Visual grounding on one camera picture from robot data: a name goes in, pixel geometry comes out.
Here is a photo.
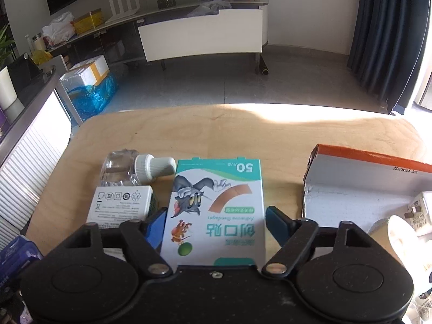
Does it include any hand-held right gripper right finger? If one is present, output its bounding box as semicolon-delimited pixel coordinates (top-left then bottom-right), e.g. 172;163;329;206
261;206;382;276

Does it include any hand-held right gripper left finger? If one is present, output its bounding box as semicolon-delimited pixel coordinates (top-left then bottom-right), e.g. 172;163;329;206
57;207;173;277

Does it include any green cartoon bandage box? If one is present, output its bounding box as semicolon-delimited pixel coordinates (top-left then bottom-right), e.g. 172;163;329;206
159;157;267;267

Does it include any orange-rimmed cardboard box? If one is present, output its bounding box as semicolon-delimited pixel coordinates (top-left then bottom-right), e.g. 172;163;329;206
302;143;432;230

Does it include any white cup with green leaf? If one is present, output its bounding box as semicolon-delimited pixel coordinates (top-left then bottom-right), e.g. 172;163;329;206
386;214;432;324

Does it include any white charger plug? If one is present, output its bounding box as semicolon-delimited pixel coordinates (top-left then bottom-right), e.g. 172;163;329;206
405;191;432;235

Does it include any small white printed box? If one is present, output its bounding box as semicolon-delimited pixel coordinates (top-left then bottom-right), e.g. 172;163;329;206
86;185;161;230

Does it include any clear bottle with white cap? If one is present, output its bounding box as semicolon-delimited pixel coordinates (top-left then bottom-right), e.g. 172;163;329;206
99;148;177;188

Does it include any blue plastic bag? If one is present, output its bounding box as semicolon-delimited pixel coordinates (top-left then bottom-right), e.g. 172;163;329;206
67;74;119;115

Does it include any blue detergent refill pouch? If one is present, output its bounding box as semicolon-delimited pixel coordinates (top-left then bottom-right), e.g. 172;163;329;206
0;235;44;277

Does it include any round table with ribbed sides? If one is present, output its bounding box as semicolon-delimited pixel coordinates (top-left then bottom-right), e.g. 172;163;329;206
0;69;73;244

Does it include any white foam box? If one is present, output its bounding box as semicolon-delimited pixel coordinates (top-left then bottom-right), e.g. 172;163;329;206
60;56;110;90

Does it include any low tv cabinet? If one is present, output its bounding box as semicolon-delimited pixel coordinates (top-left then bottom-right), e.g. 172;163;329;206
44;0;271;71

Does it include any white panel on stand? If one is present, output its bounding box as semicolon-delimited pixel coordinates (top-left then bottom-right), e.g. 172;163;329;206
138;8;271;75

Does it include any black stand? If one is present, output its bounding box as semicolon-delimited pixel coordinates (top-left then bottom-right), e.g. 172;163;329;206
7;53;44;92

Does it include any yellow plastic bag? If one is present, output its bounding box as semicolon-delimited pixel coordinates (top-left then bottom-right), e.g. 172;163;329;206
32;50;55;65

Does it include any white paper cup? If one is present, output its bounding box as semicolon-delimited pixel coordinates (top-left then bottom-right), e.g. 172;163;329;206
0;67;24;122

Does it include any white router with antennas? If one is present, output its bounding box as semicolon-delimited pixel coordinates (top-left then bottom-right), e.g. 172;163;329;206
104;0;139;24

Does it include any yellow tin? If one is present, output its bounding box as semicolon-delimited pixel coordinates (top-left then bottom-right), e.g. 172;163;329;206
72;8;103;34

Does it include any dark blue curtain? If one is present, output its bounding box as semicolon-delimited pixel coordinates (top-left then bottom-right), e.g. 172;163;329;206
347;0;432;115

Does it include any white plastic bag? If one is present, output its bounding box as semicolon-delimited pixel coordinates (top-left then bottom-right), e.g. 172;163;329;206
42;12;76;44

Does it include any grey crumpled plastic bag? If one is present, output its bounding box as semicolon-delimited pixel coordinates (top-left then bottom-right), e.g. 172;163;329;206
187;0;233;17

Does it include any leafy green table plant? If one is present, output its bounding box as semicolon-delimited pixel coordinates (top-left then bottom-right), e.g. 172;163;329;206
0;23;16;71

